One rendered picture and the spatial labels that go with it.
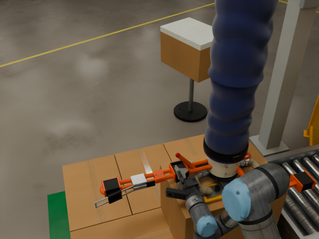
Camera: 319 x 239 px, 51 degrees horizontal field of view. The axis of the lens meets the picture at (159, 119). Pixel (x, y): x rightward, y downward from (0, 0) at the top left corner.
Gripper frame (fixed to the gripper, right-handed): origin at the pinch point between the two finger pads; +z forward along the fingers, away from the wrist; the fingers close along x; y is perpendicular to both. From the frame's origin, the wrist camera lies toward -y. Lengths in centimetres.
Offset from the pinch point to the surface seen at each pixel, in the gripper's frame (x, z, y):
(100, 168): -53, 70, -33
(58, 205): -107, 93, -73
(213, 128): 27.1, -4.0, 17.6
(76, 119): -106, 212, -44
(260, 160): -14, 5, 55
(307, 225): -54, -21, 80
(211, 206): -13.7, -15.9, 14.1
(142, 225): -53, 12, -17
